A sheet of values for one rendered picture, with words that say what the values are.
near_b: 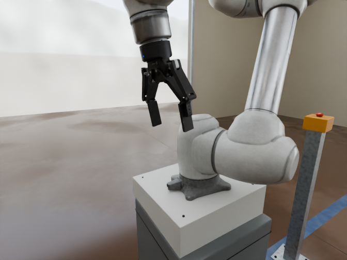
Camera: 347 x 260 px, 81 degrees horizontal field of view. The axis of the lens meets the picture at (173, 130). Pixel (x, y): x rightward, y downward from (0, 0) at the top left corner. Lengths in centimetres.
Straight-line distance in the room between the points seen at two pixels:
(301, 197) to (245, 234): 86
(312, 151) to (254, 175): 90
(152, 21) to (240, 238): 70
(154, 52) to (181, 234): 49
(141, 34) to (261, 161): 43
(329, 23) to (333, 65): 104
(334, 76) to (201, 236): 632
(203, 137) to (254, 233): 39
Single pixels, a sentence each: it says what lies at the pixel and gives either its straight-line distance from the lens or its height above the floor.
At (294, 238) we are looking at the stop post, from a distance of 180.
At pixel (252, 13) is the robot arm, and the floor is 155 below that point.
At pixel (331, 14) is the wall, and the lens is 703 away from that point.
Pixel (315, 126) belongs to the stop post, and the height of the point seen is 103.
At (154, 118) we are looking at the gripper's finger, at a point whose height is 120.
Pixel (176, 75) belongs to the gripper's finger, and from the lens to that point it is 46.
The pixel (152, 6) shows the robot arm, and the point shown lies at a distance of 50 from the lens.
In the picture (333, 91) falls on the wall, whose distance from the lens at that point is 676.
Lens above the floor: 133
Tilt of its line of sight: 16 degrees down
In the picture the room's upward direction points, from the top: straight up
